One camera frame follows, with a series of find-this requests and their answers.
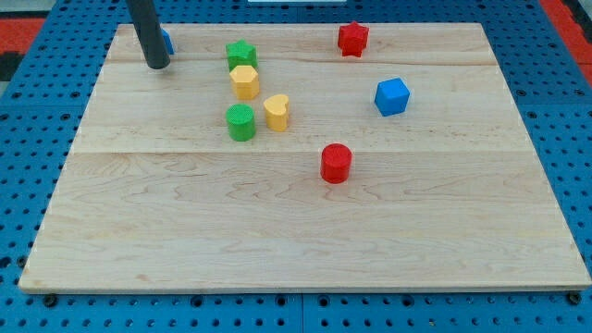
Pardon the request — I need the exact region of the green star block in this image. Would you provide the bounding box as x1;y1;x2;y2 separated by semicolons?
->
226;40;258;71

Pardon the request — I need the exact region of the red star block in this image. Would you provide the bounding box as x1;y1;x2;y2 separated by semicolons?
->
338;21;369;57

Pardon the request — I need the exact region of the light wooden board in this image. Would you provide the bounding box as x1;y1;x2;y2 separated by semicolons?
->
19;23;591;294

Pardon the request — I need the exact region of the red cylinder block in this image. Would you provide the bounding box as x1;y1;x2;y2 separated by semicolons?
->
320;142;353;184

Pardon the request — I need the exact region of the yellow heart block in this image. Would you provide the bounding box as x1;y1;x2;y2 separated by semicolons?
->
263;94;290;132

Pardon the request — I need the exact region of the green cylinder block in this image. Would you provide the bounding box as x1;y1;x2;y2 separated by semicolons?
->
226;104;256;142

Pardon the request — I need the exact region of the yellow hexagon block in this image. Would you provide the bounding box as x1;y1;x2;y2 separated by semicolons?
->
229;65;260;100

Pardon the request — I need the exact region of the blue cube block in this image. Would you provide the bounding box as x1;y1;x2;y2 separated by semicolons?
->
375;78;411;117

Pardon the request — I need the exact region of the blue block behind rod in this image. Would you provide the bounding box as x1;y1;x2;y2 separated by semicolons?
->
161;29;175;55

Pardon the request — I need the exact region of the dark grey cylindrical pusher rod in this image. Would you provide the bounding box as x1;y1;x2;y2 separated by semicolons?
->
126;0;170;69

